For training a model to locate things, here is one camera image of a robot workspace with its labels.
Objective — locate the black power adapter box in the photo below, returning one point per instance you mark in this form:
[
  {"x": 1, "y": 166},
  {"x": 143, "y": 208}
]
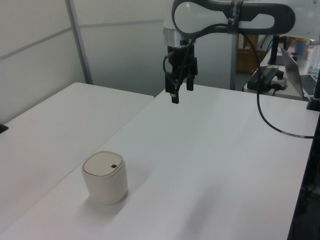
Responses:
[{"x": 262, "y": 76}]

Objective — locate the blue bottle yellow cap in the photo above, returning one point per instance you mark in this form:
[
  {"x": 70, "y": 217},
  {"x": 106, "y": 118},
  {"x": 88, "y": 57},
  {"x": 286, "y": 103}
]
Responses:
[{"x": 300, "y": 47}]

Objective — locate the black table clamp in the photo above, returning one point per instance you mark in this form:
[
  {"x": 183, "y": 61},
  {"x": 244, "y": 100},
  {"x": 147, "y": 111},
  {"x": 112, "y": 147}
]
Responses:
[{"x": 3, "y": 128}]

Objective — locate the silver laptop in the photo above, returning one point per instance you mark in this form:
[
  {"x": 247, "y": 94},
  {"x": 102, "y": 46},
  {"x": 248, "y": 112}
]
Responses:
[{"x": 292, "y": 70}]

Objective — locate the brown cardboard box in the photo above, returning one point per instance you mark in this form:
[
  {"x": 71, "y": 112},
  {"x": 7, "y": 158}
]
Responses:
[{"x": 247, "y": 61}]

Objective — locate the black monitor stand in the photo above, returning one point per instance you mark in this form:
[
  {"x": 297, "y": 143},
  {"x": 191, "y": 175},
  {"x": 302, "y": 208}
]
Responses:
[{"x": 274, "y": 51}]

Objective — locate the white power strip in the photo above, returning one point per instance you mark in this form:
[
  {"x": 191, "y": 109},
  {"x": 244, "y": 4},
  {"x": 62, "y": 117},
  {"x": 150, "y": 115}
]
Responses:
[{"x": 280, "y": 82}]

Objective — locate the small cream trash can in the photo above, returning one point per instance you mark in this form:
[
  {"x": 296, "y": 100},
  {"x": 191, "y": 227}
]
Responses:
[{"x": 106, "y": 182}]

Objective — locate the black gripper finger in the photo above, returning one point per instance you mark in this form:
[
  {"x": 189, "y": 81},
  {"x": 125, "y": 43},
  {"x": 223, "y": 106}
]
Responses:
[
  {"x": 190, "y": 83},
  {"x": 175, "y": 91}
]

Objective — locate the black table frame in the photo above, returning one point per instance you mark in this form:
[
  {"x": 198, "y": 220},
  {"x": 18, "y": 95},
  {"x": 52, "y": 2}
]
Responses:
[{"x": 306, "y": 195}]

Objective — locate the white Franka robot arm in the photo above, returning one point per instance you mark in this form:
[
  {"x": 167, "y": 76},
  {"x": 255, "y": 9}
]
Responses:
[{"x": 250, "y": 10}]

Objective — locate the slim grey partition post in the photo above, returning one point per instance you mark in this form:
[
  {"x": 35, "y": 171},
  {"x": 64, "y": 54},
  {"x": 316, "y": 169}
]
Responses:
[{"x": 234, "y": 62}]

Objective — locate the brown wooden cabinet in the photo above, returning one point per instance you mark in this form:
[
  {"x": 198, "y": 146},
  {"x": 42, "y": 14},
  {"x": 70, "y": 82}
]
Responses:
[{"x": 250, "y": 41}]

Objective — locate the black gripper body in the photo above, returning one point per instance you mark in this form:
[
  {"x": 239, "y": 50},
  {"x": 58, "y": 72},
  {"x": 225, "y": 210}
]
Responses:
[{"x": 181, "y": 58}]

